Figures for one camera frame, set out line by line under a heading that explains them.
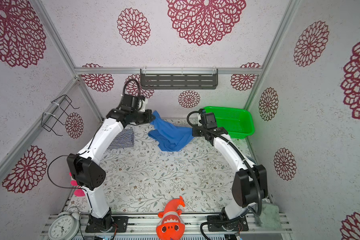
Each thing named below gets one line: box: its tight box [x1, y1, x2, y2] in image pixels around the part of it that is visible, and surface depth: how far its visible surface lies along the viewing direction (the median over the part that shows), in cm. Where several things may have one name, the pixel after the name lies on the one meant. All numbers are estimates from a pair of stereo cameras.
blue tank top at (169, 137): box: [148, 110, 195, 152], surface depth 94 cm
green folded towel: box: [254, 198, 282, 230], surface depth 75 cm
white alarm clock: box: [48, 211, 81, 240], surface depth 71 cm
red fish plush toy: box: [156, 196, 186, 240], surface depth 69 cm
